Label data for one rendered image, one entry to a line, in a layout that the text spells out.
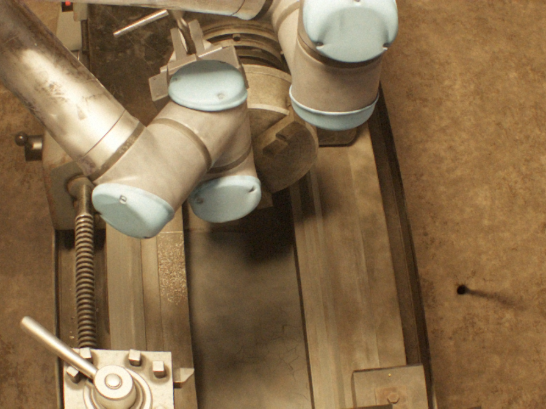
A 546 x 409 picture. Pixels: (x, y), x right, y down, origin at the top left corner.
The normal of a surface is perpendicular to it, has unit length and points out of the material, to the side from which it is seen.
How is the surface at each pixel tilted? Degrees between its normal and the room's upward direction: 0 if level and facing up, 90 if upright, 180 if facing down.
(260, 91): 13
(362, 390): 0
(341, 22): 85
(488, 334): 0
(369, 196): 0
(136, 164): 42
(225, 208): 90
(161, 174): 35
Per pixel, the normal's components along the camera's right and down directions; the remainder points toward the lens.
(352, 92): 0.28, 0.79
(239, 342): 0.18, -0.50
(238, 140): 0.74, 0.49
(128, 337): -0.54, -0.45
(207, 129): 0.62, -0.15
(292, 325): -0.09, -0.35
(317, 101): -0.45, 0.71
